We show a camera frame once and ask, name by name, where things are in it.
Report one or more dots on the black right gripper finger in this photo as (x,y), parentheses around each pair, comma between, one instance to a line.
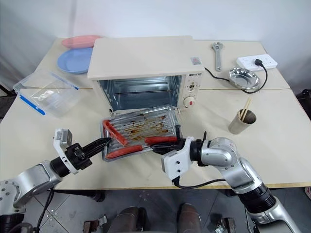
(178,133)
(164,148)

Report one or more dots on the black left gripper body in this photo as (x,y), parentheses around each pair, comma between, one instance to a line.
(79,156)

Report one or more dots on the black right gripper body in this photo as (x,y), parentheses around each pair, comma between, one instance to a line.
(179,145)

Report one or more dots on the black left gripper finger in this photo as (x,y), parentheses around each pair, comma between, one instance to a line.
(98,142)
(98,149)

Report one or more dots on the silver ribbed baking tray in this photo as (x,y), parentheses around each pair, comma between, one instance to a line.
(145,122)

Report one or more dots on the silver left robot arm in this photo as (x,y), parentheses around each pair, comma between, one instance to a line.
(31,177)

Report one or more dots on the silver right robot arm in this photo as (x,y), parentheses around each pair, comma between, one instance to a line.
(226,155)

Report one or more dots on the red sausage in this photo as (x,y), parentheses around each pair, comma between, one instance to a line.
(104,128)
(160,139)
(118,136)
(124,151)

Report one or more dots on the glass toaster oven door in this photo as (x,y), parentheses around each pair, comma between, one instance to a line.
(180,111)

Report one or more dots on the white oven timer knob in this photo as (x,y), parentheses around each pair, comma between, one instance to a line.
(190,102)

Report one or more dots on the small oven temperature knob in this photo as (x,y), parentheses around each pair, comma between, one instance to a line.
(192,86)

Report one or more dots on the cream white toaster oven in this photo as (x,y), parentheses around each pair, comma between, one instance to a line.
(136,55)

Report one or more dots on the black table leg foot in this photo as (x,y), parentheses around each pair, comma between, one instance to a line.
(98,196)

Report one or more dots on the steel cup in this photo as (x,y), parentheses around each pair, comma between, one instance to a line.
(239,127)

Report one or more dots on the clear plastic container blue clips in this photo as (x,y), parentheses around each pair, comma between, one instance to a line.
(53,99)

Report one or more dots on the wooden chopstick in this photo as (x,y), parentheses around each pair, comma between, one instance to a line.
(245,108)

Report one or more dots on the dark brown rounded shape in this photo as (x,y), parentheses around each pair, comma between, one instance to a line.
(189,218)
(130,219)

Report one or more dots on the shiny steel bowl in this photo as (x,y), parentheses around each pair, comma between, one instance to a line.
(244,78)

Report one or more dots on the silver adjustable wrench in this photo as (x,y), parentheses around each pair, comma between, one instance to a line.
(218,57)

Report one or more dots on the blue plastic plate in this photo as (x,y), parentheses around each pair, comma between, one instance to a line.
(73,60)

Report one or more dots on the white power strip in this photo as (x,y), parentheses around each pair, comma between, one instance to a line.
(247,61)

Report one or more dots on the pink plastic plate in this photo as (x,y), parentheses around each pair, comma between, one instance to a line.
(77,41)

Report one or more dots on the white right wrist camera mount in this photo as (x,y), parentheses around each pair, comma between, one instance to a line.
(176,162)

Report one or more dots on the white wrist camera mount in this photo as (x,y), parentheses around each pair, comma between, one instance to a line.
(62,138)
(176,162)

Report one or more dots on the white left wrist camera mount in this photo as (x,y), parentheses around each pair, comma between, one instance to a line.
(62,138)

